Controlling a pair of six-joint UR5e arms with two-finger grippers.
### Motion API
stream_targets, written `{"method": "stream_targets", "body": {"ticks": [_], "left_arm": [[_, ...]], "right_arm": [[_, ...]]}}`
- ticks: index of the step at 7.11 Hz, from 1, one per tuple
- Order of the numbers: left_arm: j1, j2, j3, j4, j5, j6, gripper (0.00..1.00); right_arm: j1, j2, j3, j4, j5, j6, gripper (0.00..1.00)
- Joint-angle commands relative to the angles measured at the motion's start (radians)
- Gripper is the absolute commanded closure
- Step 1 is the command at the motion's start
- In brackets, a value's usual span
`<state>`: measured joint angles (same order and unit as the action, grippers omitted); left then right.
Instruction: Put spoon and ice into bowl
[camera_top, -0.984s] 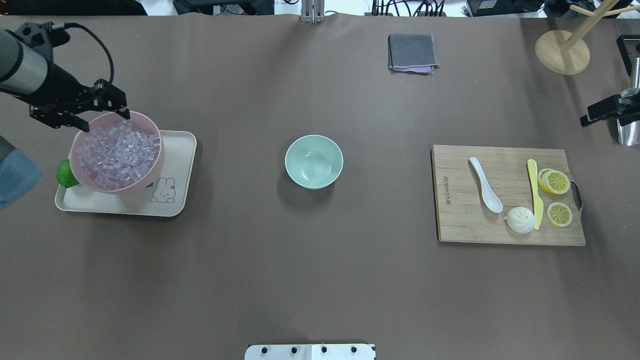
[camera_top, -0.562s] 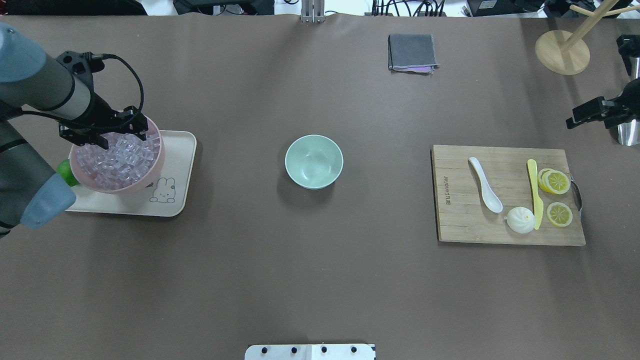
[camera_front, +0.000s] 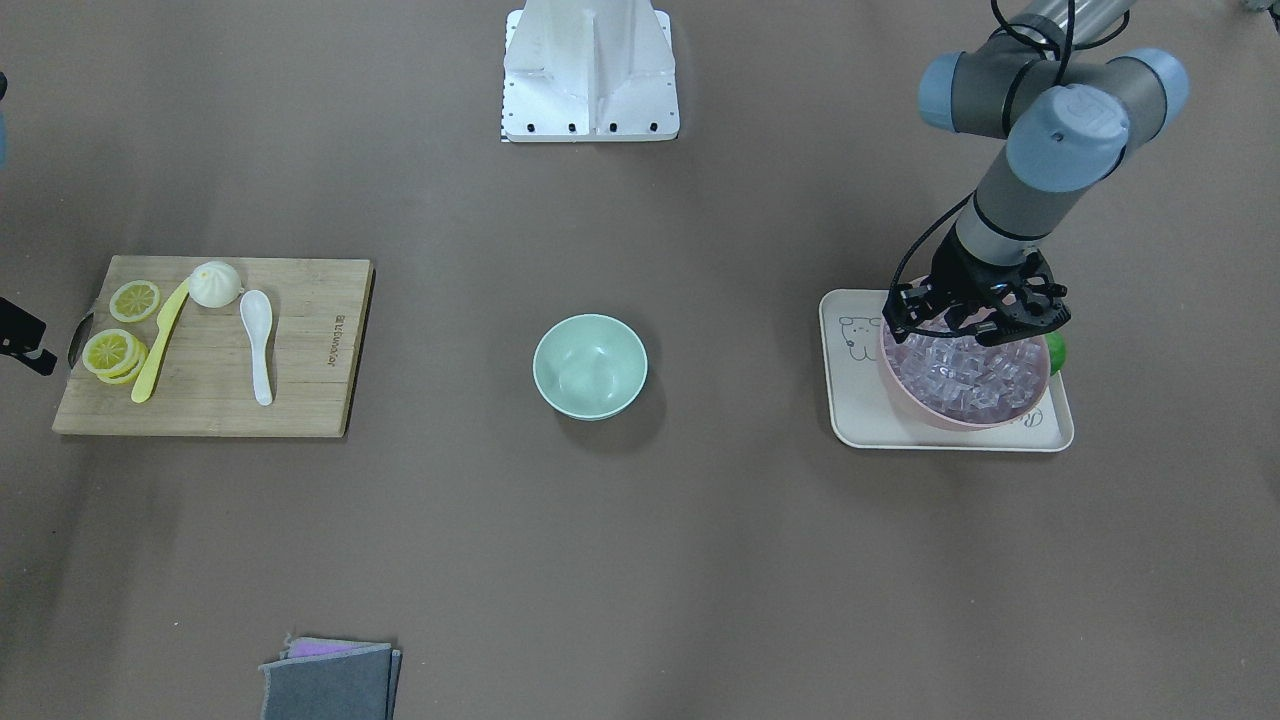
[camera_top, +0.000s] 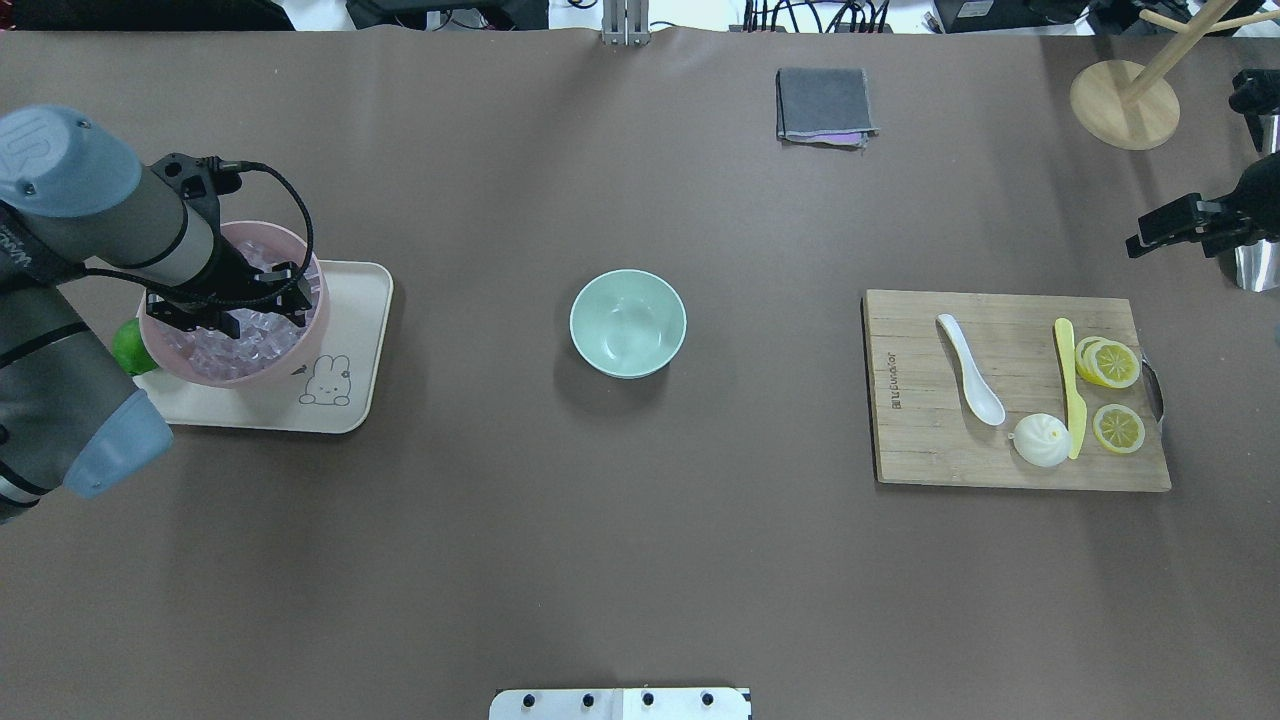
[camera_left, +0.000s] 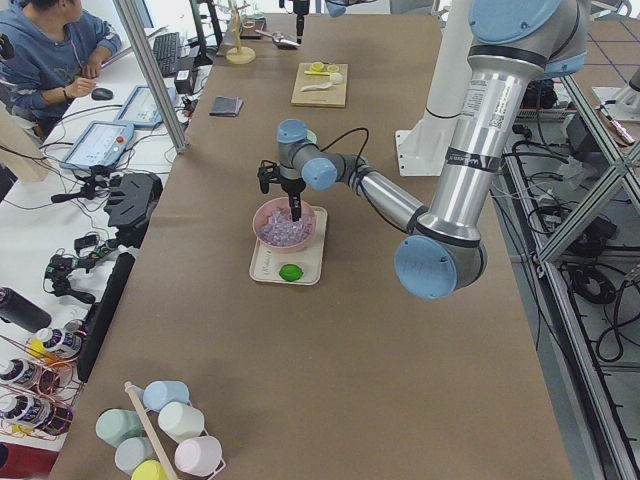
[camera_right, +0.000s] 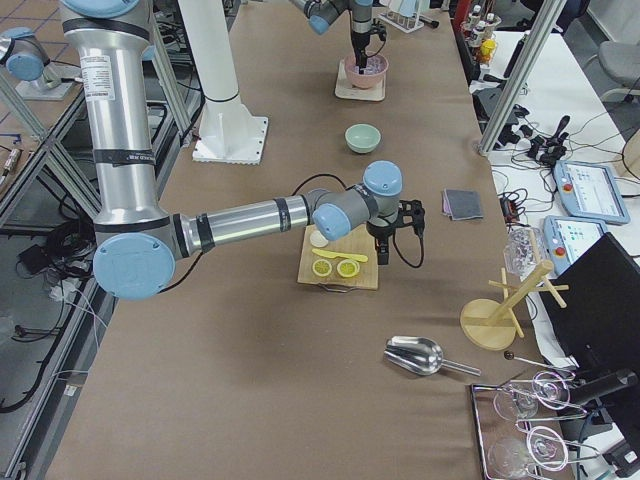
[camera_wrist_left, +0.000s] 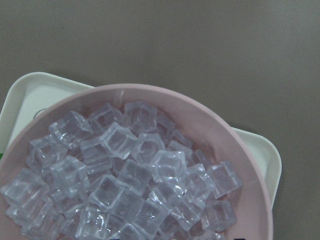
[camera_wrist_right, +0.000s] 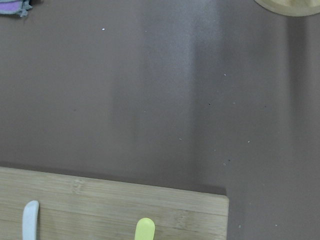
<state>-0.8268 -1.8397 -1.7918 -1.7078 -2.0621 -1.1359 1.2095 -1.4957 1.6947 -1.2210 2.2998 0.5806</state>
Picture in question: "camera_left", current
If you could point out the aluminium frame post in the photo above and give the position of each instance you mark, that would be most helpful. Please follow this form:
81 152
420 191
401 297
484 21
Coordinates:
132 24

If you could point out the white ceramic spoon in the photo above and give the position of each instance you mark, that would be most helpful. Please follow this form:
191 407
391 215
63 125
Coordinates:
317 87

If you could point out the black computer mouse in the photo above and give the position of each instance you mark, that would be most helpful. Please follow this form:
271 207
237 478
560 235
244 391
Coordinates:
102 94

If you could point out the black bar device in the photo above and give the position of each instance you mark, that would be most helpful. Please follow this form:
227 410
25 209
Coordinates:
101 315

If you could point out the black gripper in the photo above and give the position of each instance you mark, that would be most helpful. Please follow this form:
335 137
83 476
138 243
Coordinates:
300 7
291 187

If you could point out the teach pendant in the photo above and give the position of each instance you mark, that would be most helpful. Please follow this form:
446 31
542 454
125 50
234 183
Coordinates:
140 109
101 144

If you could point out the mint cup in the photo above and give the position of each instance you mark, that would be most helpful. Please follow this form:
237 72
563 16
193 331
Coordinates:
114 426

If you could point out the light blue cup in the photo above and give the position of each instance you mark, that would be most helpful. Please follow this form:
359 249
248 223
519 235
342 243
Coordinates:
159 393

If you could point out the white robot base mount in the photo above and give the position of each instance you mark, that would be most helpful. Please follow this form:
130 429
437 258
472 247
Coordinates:
421 150

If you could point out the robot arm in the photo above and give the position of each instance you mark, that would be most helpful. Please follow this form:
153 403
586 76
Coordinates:
334 8
507 45

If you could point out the black keyboard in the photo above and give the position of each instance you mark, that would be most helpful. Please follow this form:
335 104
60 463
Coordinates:
166 49

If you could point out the green lime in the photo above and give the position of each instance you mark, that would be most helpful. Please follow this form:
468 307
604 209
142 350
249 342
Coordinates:
291 272

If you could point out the bamboo cutting board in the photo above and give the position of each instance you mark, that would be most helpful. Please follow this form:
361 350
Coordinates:
334 97

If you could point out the grey blue cup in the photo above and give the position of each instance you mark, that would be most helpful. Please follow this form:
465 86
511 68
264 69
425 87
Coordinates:
132 452

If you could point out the far teach pendant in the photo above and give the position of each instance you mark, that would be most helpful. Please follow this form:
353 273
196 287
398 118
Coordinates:
140 109

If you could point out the pink bowl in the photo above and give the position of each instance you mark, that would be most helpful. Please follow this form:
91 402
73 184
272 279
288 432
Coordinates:
265 210

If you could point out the near teach pendant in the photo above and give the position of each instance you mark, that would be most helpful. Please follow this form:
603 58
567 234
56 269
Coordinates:
101 144

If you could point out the mint green bowl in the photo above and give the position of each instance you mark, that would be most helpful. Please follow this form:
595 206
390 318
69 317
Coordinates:
311 136

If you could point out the black controller stand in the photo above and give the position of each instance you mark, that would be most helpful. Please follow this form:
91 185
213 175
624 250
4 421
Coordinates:
130 206

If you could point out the yellow cup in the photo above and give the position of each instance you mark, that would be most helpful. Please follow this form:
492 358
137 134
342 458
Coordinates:
149 470

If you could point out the clear ice cubes pile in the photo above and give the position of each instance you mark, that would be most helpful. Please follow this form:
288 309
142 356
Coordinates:
279 230

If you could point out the white cup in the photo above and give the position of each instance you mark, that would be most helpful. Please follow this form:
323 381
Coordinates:
181 421

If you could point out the black bottle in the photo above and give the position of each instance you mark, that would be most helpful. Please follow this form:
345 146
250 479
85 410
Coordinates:
20 311

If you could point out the steel ice scoop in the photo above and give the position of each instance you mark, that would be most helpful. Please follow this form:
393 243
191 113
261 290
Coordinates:
280 40

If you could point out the yellow plastic knife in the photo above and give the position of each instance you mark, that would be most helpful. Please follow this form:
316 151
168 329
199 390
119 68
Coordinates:
317 73

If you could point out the person in blue hoodie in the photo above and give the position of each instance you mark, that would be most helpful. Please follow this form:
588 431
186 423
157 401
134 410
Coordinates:
59 48

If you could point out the copper wire basket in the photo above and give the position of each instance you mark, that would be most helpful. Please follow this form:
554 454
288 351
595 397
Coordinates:
40 384

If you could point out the round wooden stand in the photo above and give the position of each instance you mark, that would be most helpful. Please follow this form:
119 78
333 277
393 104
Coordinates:
238 54

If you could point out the cream rabbit tray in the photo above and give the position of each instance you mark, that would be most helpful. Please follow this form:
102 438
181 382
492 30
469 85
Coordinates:
266 263

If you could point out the pink cup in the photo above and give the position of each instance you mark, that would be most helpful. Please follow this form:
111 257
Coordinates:
178 457

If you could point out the aluminium frame rail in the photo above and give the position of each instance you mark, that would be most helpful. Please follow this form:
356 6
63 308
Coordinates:
568 200

